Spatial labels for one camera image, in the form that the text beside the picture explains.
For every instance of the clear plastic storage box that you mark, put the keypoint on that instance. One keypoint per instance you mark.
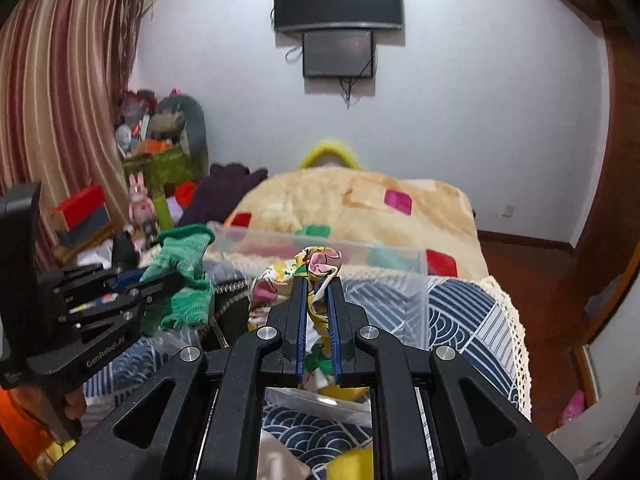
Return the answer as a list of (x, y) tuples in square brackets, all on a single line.
[(395, 285)]

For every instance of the dark purple cloth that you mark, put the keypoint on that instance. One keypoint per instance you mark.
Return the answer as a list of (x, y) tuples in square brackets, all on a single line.
[(220, 190)]

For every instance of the wooden door frame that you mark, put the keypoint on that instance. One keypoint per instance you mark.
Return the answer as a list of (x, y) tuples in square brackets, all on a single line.
[(607, 160)]

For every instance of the blue wave patterned cloth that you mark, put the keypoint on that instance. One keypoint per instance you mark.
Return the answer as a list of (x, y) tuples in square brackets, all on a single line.
[(470, 330)]

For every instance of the striped pink curtain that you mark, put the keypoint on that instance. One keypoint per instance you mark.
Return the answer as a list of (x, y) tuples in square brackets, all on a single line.
[(55, 110)]

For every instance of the person's left hand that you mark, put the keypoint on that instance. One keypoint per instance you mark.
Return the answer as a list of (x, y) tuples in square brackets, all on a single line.
[(76, 405)]

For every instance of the person's left forearm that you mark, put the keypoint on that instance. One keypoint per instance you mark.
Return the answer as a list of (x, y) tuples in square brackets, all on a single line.
[(22, 425)]

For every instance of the red cloth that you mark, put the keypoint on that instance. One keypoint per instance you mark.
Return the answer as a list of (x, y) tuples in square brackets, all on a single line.
[(186, 194)]

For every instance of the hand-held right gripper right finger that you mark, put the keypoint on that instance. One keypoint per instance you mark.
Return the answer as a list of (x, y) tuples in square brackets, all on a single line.
[(333, 330)]

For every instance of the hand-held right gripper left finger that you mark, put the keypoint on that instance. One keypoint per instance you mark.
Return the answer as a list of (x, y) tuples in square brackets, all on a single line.
[(301, 330)]

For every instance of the green grey plush toy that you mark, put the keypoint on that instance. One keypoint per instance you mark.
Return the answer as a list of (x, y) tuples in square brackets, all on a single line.
[(182, 120)]

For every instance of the pink bunny toy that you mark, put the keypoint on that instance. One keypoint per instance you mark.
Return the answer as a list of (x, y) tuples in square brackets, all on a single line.
[(139, 205)]

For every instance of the small black screen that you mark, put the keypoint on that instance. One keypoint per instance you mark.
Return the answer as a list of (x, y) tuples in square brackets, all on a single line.
[(338, 54)]

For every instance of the green knitted cloth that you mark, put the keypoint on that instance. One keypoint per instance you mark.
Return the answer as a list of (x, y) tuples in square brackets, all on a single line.
[(185, 280)]

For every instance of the cream patterned blanket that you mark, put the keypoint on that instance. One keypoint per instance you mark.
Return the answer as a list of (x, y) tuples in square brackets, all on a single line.
[(360, 210)]

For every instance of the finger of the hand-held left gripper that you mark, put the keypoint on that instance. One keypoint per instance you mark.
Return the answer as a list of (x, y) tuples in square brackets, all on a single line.
[(127, 280), (160, 285)]

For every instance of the floral patterned cloth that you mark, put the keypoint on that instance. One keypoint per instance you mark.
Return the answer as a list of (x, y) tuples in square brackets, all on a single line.
[(280, 285)]

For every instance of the pink soft toy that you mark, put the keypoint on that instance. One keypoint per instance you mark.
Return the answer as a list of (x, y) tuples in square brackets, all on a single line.
[(572, 407)]

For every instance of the yellow soft object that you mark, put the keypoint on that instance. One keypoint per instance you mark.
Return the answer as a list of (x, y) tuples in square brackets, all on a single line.
[(350, 462)]

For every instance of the red and grey box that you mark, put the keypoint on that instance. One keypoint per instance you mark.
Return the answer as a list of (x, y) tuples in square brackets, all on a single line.
[(82, 212)]

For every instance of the white wall socket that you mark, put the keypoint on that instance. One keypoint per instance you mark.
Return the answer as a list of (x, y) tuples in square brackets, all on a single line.
[(508, 211)]

